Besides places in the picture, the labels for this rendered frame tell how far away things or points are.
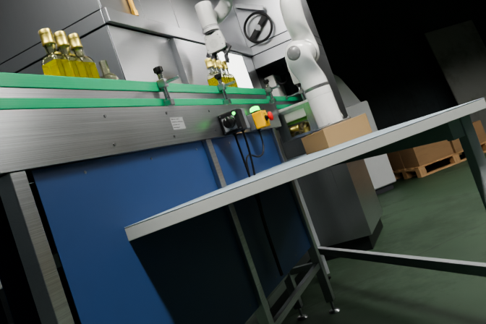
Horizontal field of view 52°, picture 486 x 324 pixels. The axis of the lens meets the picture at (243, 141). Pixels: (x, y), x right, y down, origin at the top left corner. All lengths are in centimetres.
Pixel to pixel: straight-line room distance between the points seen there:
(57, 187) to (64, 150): 8
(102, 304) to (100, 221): 18
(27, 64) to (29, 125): 125
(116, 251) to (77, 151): 24
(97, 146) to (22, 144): 22
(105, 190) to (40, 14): 122
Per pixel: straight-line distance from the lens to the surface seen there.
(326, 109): 227
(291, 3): 235
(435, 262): 213
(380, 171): 584
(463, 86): 757
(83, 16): 215
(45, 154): 109
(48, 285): 102
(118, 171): 128
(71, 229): 111
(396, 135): 152
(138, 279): 124
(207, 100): 186
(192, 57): 254
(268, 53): 346
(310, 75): 228
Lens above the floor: 79
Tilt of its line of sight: 3 degrees up
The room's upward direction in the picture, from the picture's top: 19 degrees counter-clockwise
